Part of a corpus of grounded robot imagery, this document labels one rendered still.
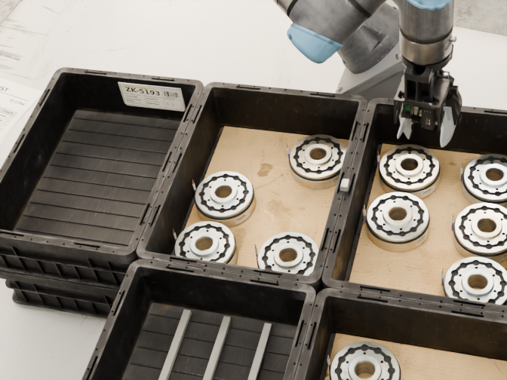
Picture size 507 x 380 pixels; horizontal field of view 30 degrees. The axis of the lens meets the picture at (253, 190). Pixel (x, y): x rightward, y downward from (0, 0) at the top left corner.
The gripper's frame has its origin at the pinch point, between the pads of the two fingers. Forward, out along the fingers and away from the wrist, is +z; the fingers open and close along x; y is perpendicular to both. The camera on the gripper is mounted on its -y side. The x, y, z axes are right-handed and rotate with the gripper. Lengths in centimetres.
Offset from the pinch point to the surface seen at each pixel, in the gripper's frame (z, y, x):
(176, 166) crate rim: 3.4, 15.3, -39.6
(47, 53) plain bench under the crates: 25, -25, -96
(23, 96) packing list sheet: 25, -10, -94
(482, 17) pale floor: 95, -140, -18
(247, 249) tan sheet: 12.0, 22.6, -24.7
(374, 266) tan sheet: 12.0, 19.9, -3.3
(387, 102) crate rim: 2.1, -6.8, -8.9
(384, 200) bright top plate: 9.2, 8.6, -5.0
